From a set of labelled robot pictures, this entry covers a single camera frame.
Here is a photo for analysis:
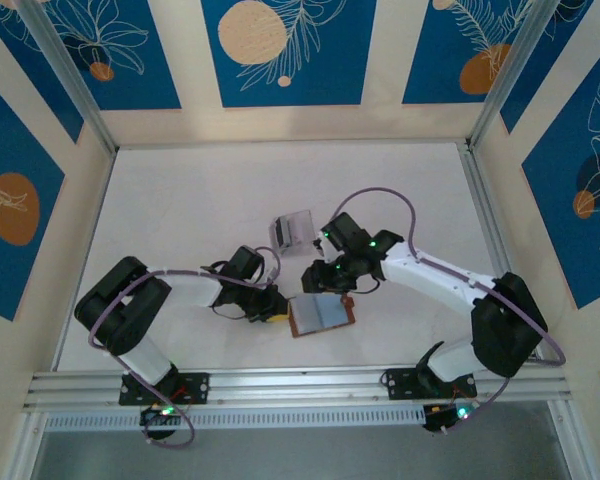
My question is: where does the thin black left gripper cable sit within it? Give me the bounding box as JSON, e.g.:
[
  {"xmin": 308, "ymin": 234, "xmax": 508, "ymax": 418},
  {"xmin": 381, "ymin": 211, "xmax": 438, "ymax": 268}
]
[{"xmin": 210, "ymin": 303, "xmax": 252, "ymax": 322}]

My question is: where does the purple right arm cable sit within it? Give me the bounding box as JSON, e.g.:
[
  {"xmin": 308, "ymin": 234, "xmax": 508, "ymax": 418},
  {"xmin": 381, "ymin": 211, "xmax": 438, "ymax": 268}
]
[{"xmin": 335, "ymin": 186, "xmax": 567, "ymax": 436}]

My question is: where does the thin black right gripper cable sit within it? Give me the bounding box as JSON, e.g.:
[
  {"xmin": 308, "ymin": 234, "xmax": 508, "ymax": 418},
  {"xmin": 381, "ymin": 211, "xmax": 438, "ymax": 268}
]
[{"xmin": 354, "ymin": 274, "xmax": 382, "ymax": 297}]

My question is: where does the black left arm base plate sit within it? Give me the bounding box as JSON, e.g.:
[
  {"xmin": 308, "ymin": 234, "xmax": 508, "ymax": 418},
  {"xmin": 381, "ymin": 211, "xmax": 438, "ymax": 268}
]
[{"xmin": 118, "ymin": 371, "xmax": 212, "ymax": 407}]

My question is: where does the aluminium frame post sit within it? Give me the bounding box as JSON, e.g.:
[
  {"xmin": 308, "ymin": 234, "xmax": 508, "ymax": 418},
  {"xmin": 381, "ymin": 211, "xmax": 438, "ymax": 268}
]
[
  {"xmin": 466, "ymin": 0, "xmax": 567, "ymax": 152},
  {"xmin": 16, "ymin": 0, "xmax": 120, "ymax": 154}
]

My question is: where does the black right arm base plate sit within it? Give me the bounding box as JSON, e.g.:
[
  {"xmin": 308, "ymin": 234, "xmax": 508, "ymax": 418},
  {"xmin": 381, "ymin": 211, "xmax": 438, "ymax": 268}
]
[{"xmin": 383, "ymin": 366, "xmax": 479, "ymax": 402}]

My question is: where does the grey metal panel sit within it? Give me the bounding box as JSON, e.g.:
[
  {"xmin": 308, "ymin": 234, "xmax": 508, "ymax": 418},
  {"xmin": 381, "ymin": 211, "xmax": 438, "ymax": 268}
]
[{"xmin": 28, "ymin": 429, "xmax": 577, "ymax": 480}]

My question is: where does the aluminium table side rail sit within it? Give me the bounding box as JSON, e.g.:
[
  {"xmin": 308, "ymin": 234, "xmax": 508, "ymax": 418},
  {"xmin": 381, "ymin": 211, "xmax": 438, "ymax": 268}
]
[{"xmin": 456, "ymin": 141, "xmax": 542, "ymax": 362}]

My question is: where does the brown leather card holder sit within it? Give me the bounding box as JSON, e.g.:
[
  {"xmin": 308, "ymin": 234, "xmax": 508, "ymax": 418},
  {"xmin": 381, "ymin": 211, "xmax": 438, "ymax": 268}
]
[{"xmin": 286, "ymin": 293, "xmax": 357, "ymax": 340}]

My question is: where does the dark credit card stack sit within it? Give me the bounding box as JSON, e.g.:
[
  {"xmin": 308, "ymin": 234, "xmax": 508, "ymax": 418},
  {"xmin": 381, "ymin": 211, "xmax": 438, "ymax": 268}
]
[{"xmin": 271, "ymin": 219, "xmax": 292, "ymax": 250}]

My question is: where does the clear acrylic card box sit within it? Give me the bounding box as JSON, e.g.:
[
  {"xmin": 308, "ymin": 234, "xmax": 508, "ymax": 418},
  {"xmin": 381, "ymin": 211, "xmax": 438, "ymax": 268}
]
[{"xmin": 269, "ymin": 208, "xmax": 318, "ymax": 259}]

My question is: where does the right controller board green light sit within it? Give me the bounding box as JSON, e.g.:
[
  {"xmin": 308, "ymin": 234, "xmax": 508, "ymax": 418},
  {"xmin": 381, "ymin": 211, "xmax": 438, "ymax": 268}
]
[{"xmin": 421, "ymin": 401, "xmax": 477, "ymax": 434}]

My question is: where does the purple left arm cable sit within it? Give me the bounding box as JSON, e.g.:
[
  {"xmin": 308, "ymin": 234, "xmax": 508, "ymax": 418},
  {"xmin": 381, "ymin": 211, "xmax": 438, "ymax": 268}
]
[{"xmin": 86, "ymin": 244, "xmax": 283, "ymax": 449}]

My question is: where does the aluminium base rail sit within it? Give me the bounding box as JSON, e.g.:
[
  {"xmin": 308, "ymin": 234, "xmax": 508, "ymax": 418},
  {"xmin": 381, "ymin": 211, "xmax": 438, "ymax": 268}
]
[{"xmin": 21, "ymin": 361, "xmax": 574, "ymax": 412}]

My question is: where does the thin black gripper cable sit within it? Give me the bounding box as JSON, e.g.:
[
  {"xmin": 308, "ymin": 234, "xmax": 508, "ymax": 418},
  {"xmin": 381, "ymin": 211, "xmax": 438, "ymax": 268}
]
[
  {"xmin": 210, "ymin": 303, "xmax": 252, "ymax": 322},
  {"xmin": 354, "ymin": 274, "xmax": 382, "ymax": 297}
]

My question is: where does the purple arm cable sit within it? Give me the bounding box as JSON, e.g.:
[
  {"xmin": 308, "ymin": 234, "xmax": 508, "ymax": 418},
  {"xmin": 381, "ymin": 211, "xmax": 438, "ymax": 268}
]
[
  {"xmin": 86, "ymin": 244, "xmax": 283, "ymax": 449},
  {"xmin": 335, "ymin": 186, "xmax": 567, "ymax": 436}
]

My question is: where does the left controller board green light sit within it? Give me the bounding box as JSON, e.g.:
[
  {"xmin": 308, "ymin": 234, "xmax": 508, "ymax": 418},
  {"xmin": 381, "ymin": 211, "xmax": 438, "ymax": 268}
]
[{"xmin": 139, "ymin": 399, "xmax": 182, "ymax": 427}]

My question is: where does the white slotted cable duct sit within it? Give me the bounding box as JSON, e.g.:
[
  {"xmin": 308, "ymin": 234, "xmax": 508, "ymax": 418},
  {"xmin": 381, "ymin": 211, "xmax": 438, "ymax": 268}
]
[{"xmin": 43, "ymin": 405, "xmax": 427, "ymax": 433}]

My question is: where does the controller board green light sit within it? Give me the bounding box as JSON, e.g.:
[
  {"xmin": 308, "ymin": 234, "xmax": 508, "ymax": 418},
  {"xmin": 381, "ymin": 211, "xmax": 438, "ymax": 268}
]
[
  {"xmin": 421, "ymin": 401, "xmax": 477, "ymax": 434},
  {"xmin": 139, "ymin": 399, "xmax": 182, "ymax": 427}
]

